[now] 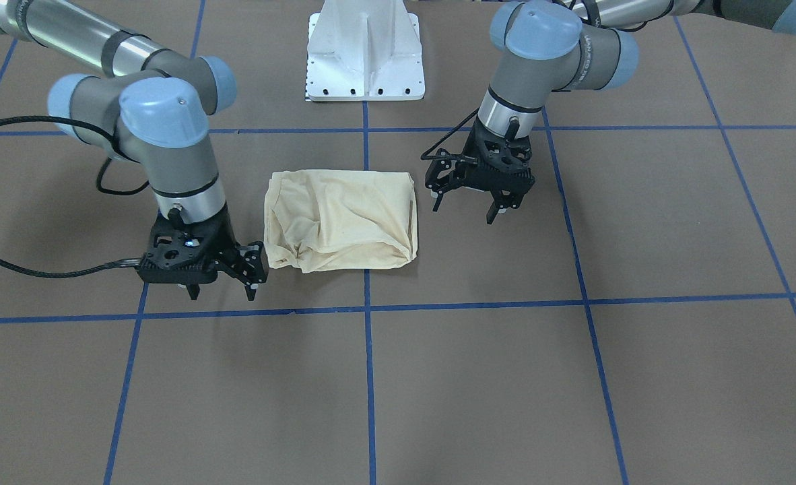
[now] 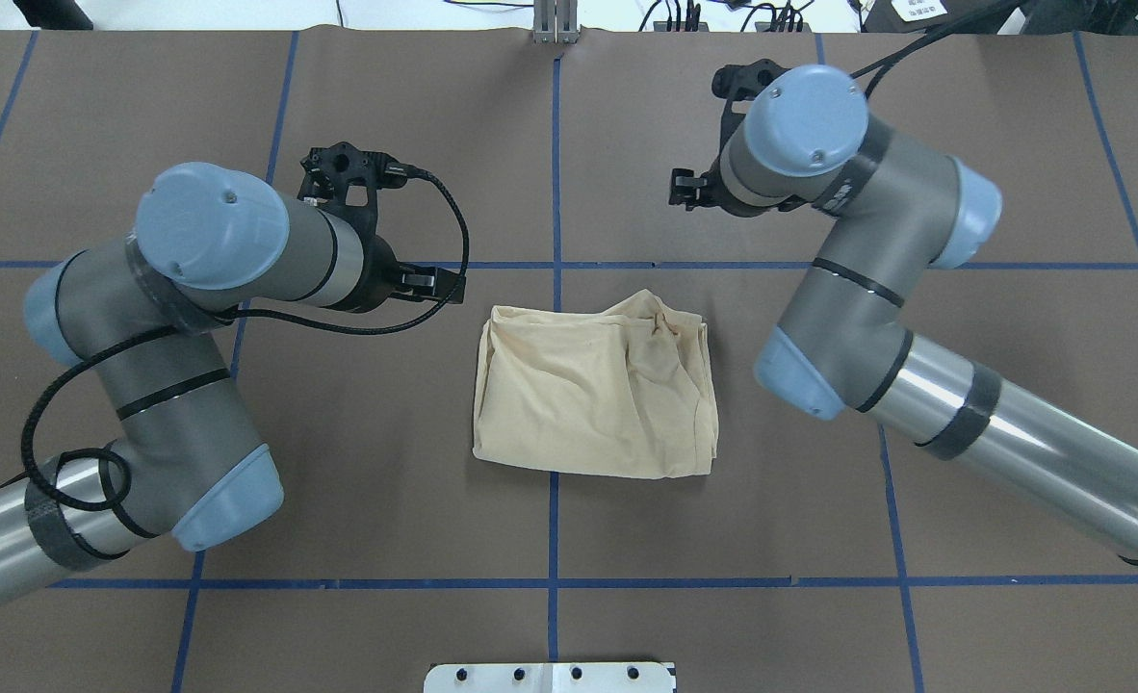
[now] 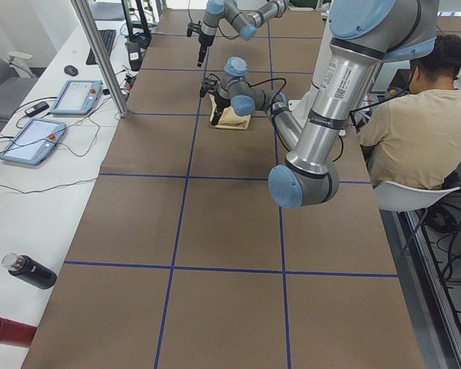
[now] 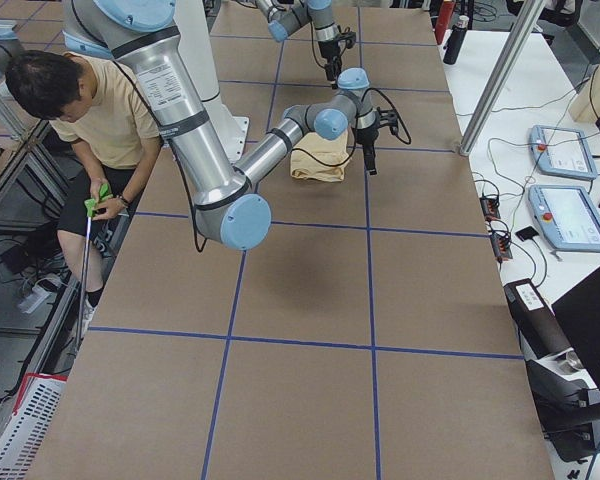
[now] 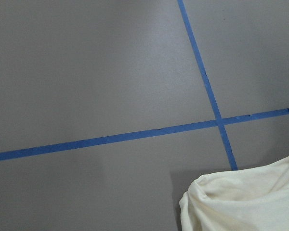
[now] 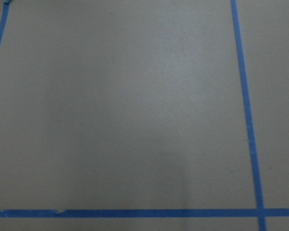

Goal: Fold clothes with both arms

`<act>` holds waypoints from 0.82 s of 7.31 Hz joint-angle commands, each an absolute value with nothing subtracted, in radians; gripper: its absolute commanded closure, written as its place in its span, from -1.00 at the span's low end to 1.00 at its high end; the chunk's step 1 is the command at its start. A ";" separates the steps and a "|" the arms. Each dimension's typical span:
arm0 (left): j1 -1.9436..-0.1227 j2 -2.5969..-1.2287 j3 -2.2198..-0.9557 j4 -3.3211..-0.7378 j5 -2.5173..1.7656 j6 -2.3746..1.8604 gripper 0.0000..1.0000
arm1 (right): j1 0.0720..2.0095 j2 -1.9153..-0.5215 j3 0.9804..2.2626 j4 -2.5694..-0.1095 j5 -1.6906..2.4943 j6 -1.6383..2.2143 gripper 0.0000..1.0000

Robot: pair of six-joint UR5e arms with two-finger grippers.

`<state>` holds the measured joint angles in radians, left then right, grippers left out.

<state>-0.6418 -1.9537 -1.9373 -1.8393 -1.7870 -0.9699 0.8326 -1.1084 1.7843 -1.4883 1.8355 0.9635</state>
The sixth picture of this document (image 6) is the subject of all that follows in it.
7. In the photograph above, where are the blue tape grid lines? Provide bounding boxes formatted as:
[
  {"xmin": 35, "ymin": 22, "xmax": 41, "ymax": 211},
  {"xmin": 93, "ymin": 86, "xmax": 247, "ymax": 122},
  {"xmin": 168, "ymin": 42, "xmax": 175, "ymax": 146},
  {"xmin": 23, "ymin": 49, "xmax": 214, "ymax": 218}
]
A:
[{"xmin": 0, "ymin": 0, "xmax": 289, "ymax": 231}]

